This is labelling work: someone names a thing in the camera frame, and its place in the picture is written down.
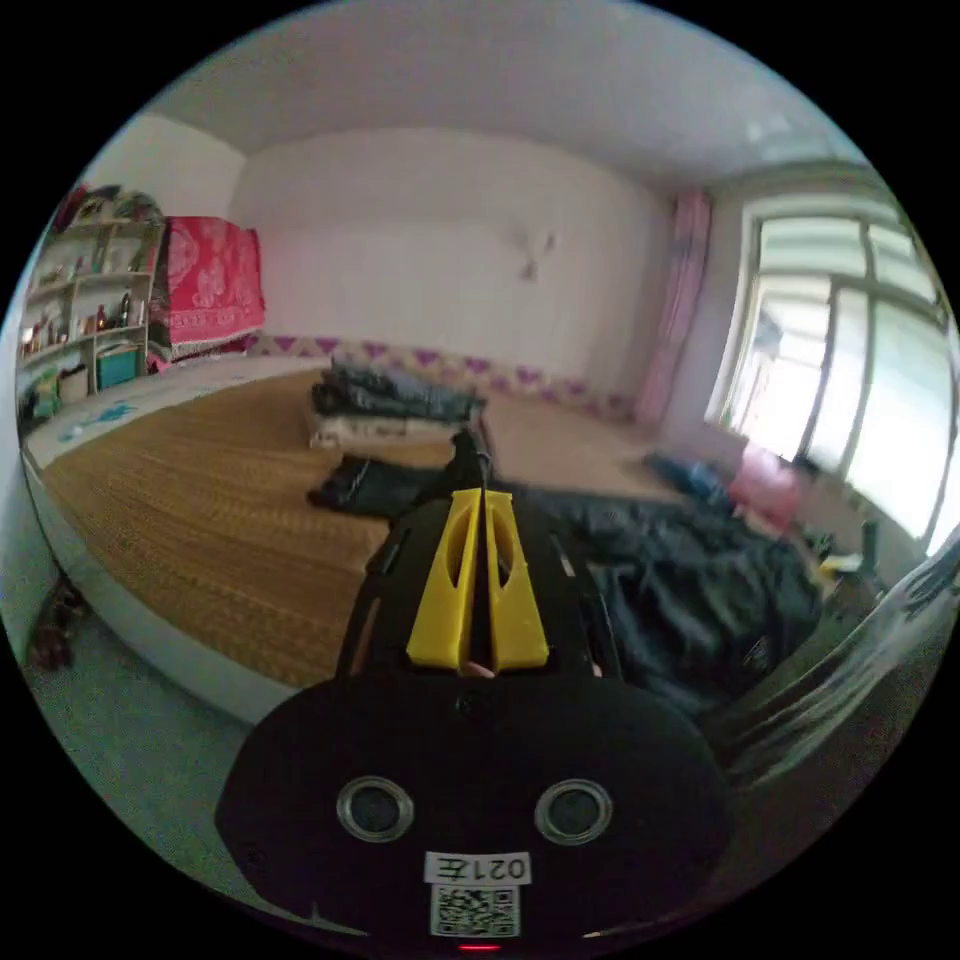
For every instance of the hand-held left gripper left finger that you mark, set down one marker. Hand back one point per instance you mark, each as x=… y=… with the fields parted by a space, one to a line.
x=439 y=600

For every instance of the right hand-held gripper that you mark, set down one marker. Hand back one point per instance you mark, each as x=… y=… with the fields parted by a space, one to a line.
x=870 y=551

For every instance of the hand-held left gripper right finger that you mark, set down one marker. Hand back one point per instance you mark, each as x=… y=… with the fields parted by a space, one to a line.
x=516 y=607

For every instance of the black jeans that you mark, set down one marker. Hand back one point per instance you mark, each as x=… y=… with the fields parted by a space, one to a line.
x=675 y=577

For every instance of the pink garment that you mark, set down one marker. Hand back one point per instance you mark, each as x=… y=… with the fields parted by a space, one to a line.
x=765 y=484

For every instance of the blue garment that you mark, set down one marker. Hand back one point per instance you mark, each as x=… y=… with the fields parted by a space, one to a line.
x=690 y=476

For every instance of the pile of clothes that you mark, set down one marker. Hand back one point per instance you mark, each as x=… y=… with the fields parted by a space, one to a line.
x=390 y=405

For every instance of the window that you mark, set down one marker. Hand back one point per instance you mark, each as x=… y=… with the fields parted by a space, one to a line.
x=840 y=360

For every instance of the bed with woven mat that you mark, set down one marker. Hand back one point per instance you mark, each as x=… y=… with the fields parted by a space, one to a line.
x=202 y=510

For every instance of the pink curtain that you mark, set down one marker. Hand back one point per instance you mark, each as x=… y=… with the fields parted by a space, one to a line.
x=679 y=300

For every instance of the red patterned cover cloth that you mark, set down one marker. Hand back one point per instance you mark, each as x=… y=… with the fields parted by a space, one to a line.
x=210 y=285

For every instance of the white shelf with items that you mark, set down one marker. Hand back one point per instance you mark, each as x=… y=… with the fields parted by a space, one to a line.
x=82 y=315

